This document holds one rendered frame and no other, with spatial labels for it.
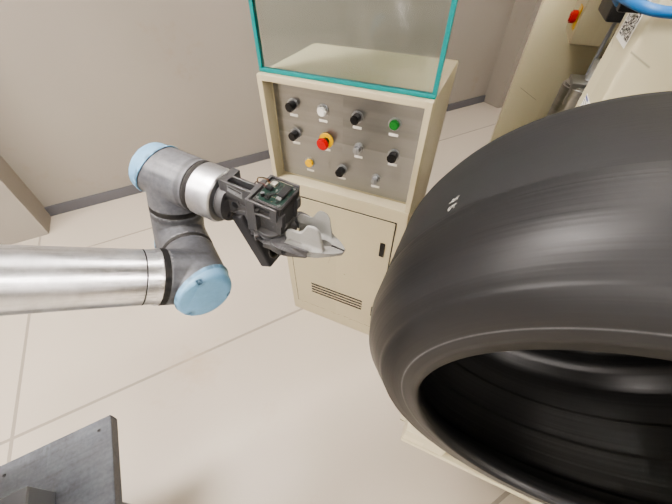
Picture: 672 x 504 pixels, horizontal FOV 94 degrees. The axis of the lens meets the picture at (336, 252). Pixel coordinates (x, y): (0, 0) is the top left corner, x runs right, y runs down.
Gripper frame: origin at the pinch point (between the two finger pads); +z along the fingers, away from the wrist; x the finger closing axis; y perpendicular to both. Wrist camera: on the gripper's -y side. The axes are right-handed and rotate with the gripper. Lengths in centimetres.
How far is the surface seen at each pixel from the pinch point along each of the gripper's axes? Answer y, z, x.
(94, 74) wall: -61, -218, 111
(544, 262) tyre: 20.8, 19.7, -10.3
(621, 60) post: 26.6, 26.7, 29.2
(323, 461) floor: -123, 13, -8
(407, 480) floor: -118, 47, 0
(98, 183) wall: -137, -229, 84
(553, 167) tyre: 23.4, 19.0, -0.3
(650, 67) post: 26.8, 30.0, 28.1
